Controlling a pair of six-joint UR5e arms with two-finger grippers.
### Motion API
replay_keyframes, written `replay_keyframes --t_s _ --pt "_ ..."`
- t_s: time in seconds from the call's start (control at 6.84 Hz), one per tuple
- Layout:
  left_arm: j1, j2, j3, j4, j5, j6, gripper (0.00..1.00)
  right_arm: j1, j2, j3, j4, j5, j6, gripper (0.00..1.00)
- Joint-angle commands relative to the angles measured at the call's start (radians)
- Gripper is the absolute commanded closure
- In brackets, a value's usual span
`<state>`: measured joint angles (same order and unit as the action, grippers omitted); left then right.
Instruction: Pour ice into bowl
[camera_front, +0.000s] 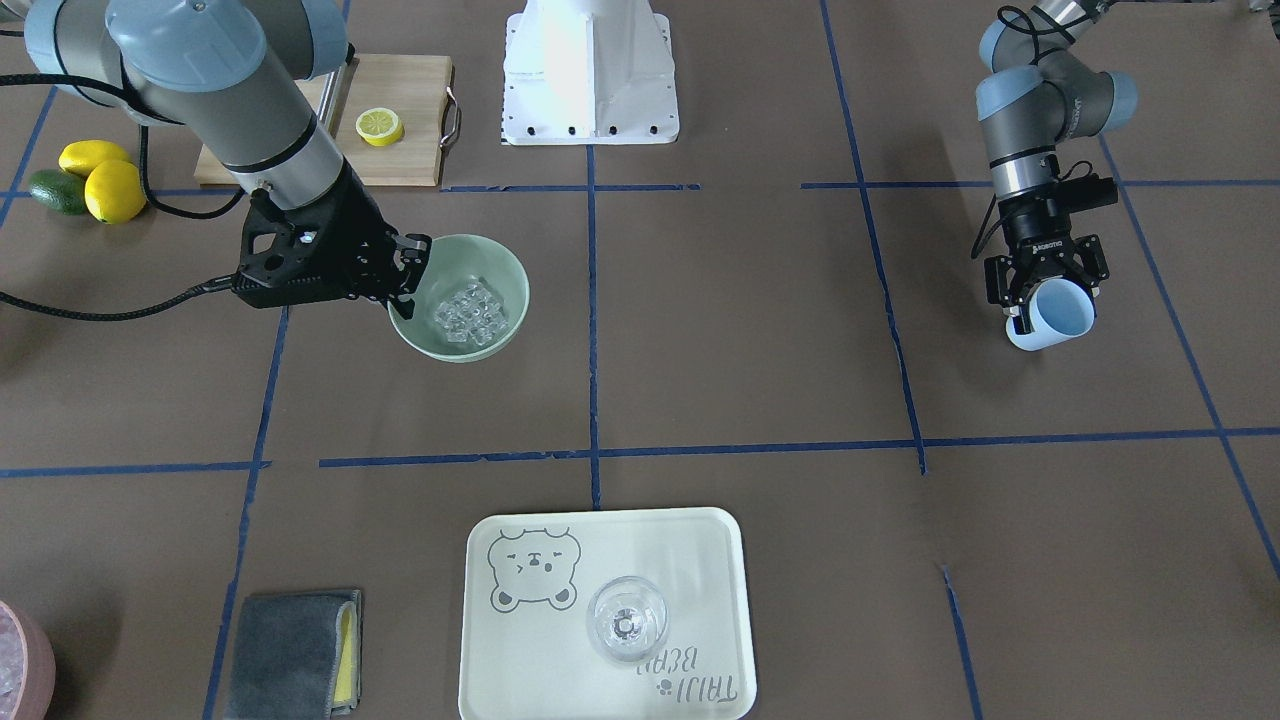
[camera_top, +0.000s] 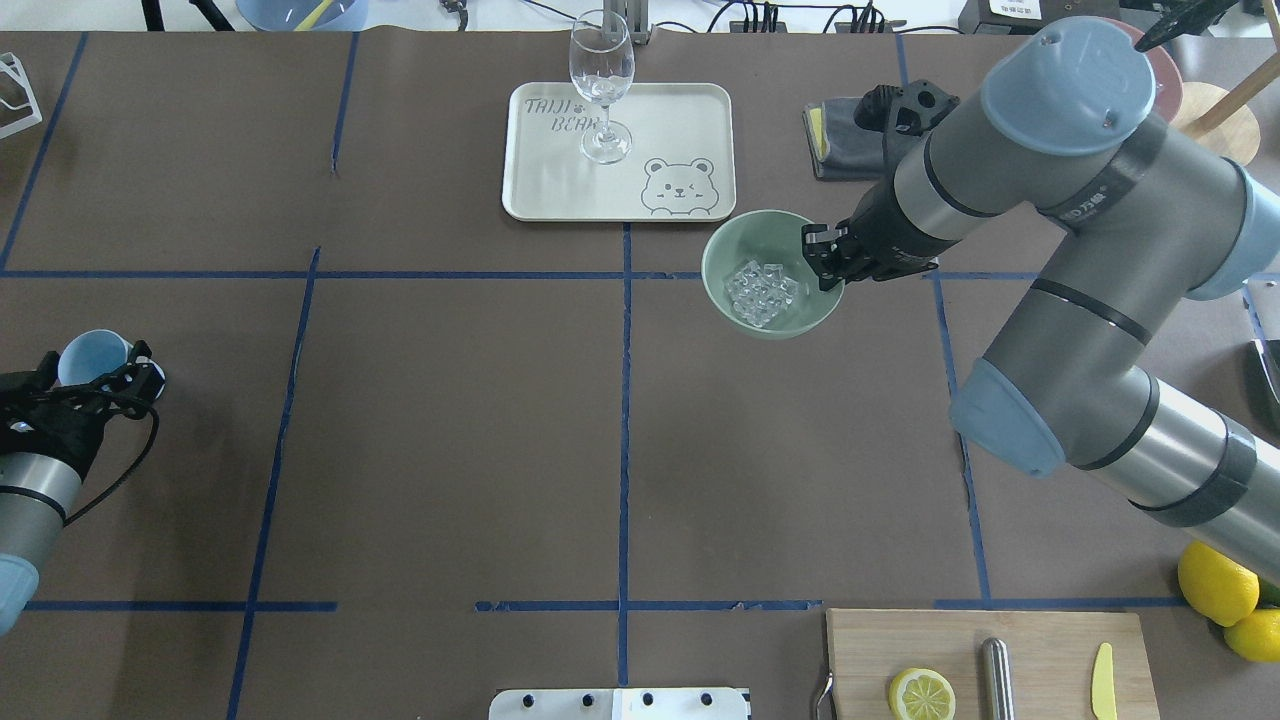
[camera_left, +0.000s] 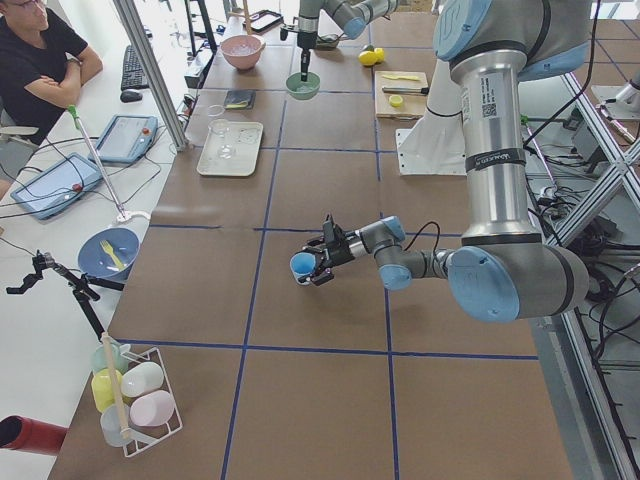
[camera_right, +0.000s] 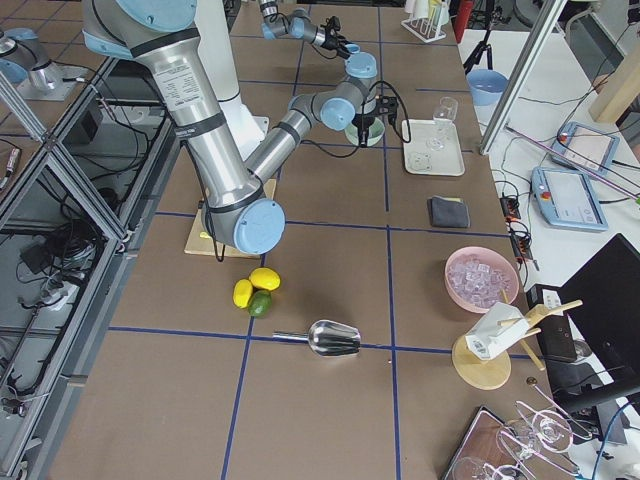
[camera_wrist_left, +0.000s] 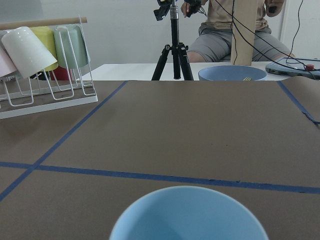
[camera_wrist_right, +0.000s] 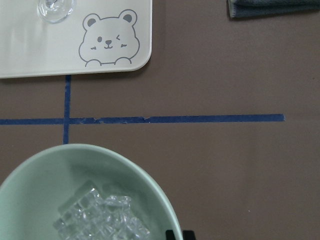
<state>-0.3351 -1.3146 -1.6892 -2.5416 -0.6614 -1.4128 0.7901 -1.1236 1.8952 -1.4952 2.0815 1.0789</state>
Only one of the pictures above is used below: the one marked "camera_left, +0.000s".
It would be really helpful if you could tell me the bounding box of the clear wine glass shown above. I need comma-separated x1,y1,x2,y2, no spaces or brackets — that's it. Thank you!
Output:
209,118,236,159

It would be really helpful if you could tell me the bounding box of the lemon half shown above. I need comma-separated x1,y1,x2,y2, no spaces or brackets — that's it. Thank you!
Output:
388,94,404,108

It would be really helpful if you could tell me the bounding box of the mint green bowl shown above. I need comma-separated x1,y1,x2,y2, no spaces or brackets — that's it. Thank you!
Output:
285,72,320,100

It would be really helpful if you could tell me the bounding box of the yellow cup in rack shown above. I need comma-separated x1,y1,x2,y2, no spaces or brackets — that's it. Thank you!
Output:
91,368,115,413

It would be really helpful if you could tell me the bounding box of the wooden cutting board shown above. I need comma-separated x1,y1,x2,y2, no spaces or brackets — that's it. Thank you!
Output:
374,71,429,119

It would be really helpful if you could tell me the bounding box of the red cylinder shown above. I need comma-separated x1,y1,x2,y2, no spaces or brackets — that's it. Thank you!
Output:
1,415,68,456

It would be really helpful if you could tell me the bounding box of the black keyboard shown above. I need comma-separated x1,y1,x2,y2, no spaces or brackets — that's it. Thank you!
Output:
120,45,149,91

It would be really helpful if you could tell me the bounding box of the pink bowl of ice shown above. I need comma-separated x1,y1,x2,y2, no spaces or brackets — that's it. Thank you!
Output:
220,35,266,70

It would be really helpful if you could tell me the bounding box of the cream bear serving tray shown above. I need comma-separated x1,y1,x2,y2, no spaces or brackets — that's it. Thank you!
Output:
196,119,263,177

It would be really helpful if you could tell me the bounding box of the blue teach pendant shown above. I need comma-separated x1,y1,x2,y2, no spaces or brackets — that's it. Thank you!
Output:
95,115,159,165
10,153,102,220

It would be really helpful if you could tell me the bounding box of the white cup in rack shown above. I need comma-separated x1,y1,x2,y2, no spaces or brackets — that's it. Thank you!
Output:
121,362,164,398

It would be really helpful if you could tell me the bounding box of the yellow lemon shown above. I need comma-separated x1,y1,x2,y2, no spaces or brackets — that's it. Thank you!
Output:
358,50,379,67
370,47,385,65

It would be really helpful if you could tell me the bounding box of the light blue plastic cup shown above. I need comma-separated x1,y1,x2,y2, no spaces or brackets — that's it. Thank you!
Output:
289,251,316,285

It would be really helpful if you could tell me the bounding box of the black camera tripod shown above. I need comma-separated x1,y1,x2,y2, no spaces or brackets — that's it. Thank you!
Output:
5,251,126,344

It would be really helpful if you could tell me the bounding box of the steel ice scoop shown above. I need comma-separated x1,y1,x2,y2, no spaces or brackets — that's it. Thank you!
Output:
315,34,344,51

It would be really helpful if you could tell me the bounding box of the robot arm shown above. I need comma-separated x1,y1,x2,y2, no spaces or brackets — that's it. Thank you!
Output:
280,0,398,82
293,1,591,322

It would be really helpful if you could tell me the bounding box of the white wire cup rack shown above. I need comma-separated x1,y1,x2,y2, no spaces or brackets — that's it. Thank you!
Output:
90,333,183,458

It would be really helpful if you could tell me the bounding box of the yellow plastic fork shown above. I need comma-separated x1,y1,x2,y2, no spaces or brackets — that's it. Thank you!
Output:
100,239,125,271

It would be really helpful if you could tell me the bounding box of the pink cup in rack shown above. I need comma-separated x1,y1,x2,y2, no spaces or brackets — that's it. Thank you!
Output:
130,390,175,427

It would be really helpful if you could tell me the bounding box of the seated person in black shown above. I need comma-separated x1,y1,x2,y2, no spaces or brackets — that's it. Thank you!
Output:
1,1,103,145

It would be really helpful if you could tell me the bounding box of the yellow plastic knife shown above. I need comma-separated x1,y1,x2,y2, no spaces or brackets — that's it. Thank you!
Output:
381,74,422,82

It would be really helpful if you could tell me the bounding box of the black computer mouse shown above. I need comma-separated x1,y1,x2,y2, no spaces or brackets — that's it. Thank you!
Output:
120,89,143,103

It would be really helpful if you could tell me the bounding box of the large blue bowl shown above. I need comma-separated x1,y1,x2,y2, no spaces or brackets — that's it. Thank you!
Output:
77,227,140,282

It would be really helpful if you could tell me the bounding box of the pale green cup in rack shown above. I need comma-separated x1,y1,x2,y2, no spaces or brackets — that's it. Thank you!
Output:
91,343,131,375

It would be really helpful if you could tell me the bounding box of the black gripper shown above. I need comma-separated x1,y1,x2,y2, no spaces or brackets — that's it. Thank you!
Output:
302,214,361,286
300,47,313,82

